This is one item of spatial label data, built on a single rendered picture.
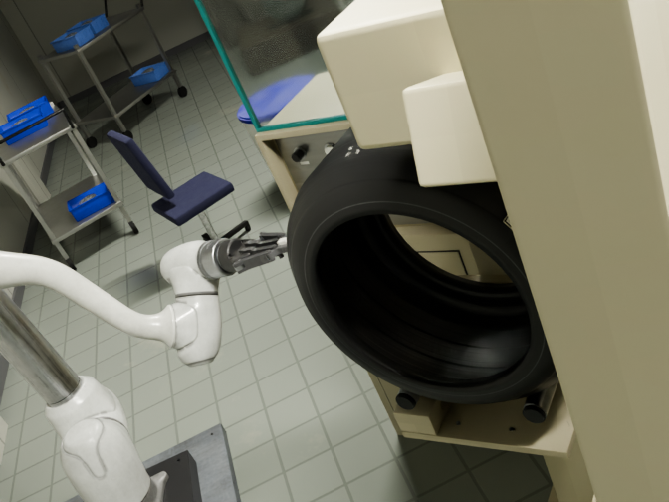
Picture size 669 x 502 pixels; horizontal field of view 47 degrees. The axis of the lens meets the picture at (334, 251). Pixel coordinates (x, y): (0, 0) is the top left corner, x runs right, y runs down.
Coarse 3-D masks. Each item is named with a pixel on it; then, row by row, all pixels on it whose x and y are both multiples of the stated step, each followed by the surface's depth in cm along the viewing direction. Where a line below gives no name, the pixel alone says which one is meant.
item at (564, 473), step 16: (480, 256) 177; (480, 272) 180; (496, 272) 178; (576, 448) 204; (560, 464) 211; (576, 464) 208; (560, 480) 215; (576, 480) 212; (560, 496) 220; (576, 496) 216; (592, 496) 213
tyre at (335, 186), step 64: (320, 192) 134; (384, 192) 125; (448, 192) 120; (320, 256) 145; (384, 256) 175; (512, 256) 121; (320, 320) 154; (384, 320) 170; (448, 320) 173; (512, 320) 167; (448, 384) 149; (512, 384) 140
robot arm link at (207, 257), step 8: (216, 240) 176; (224, 240) 176; (200, 248) 176; (208, 248) 174; (216, 248) 174; (200, 256) 175; (208, 256) 173; (216, 256) 173; (200, 264) 175; (208, 264) 174; (216, 264) 173; (208, 272) 175; (216, 272) 174; (224, 272) 175
